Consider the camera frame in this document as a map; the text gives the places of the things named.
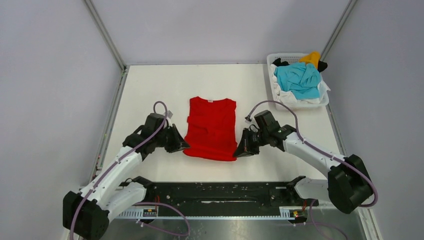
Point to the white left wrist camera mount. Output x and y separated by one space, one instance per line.
169 114

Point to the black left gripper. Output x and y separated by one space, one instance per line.
179 143

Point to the black t shirt in basket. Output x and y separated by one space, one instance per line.
320 67

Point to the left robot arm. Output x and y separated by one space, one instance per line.
89 212

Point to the yellow t shirt in basket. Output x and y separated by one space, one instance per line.
312 58

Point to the white slotted cable duct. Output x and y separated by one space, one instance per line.
219 213

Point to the teal t shirt in basket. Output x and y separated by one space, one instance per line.
300 79

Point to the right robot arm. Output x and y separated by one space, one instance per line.
347 184

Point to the aluminium frame rails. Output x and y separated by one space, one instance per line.
127 189

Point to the white plastic laundry basket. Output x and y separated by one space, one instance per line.
290 57

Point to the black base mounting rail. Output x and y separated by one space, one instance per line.
179 196

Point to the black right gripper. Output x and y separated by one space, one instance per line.
249 141

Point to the red t shirt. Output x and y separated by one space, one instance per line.
211 129

